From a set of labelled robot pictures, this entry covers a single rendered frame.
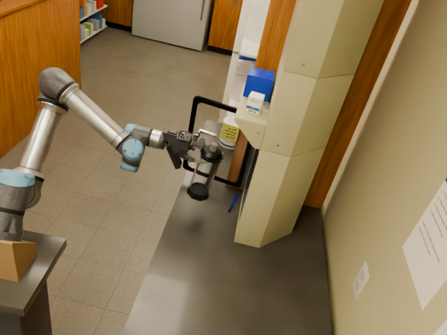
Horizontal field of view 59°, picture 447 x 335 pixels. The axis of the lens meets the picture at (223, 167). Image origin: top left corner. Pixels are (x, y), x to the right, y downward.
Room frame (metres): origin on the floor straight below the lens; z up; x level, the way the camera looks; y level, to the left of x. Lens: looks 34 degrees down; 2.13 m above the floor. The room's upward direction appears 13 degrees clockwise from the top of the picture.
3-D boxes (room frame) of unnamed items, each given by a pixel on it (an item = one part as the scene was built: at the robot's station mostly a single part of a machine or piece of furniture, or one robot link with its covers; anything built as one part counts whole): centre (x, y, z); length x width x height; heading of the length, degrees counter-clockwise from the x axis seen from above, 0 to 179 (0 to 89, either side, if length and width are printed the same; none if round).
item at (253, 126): (1.38, -0.06, 1.46); 0.32 x 0.12 x 0.10; 179
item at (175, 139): (1.37, 0.21, 1.26); 0.12 x 0.08 x 0.09; 89
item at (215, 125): (1.56, 0.05, 1.19); 0.30 x 0.01 x 0.40; 79
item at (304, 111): (1.37, -0.24, 1.32); 0.32 x 0.25 x 0.77; 179
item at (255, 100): (1.31, -0.06, 1.54); 0.05 x 0.05 x 0.06; 80
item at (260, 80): (1.46, -0.06, 1.55); 0.10 x 0.10 x 0.09; 89
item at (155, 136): (1.37, 0.29, 1.26); 0.08 x 0.05 x 0.08; 179
